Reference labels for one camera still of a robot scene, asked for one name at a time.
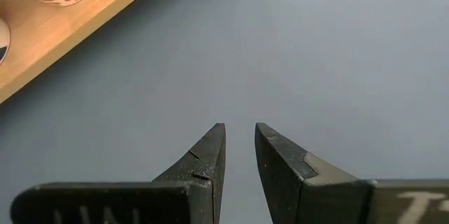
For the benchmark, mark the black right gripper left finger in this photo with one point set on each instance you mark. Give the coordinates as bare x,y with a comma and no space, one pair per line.
196,182

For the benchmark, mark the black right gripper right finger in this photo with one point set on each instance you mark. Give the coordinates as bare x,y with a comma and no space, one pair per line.
298,189

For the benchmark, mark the wooden tray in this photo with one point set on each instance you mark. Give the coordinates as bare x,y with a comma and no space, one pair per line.
70,31

